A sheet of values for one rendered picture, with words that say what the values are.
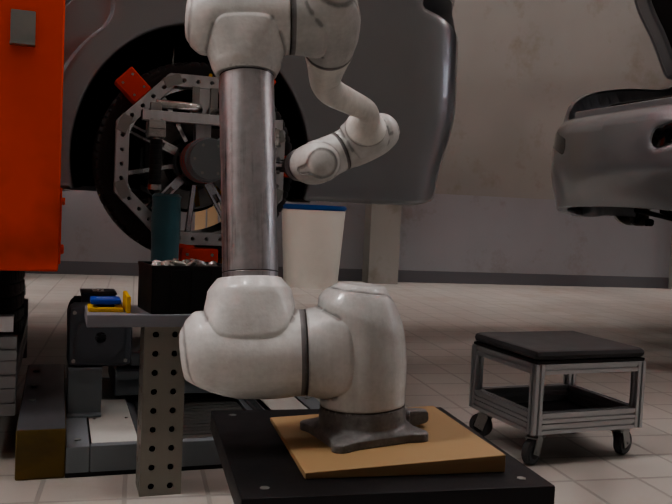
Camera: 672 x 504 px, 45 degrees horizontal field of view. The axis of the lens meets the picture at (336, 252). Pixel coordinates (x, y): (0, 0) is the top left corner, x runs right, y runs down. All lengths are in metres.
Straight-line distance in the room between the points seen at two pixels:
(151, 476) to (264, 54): 1.09
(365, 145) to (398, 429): 0.82
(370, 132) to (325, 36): 0.52
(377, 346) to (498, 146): 7.18
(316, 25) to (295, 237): 5.61
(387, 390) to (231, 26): 0.70
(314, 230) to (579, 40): 3.65
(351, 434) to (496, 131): 7.22
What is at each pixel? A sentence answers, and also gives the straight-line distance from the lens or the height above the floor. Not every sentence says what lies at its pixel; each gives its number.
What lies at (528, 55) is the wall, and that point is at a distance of 8.75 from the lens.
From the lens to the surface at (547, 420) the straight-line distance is 2.46.
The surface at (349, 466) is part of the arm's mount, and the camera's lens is 1.33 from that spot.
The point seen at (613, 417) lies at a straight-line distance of 2.61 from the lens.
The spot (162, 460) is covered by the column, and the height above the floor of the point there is 0.09.
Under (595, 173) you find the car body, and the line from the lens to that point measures 4.62.
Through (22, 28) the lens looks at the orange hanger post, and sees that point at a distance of 2.28.
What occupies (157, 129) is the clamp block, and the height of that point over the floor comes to 0.92.
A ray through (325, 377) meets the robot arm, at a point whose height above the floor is 0.43.
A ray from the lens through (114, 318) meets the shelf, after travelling 1.96.
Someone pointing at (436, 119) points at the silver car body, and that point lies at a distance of 3.10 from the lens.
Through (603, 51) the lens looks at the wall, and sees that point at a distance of 9.17.
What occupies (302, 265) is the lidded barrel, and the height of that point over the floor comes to 0.20.
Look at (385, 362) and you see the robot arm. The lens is 1.40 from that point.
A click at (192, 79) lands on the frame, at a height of 1.11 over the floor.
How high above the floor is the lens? 0.73
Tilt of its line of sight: 3 degrees down
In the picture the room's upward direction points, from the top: 3 degrees clockwise
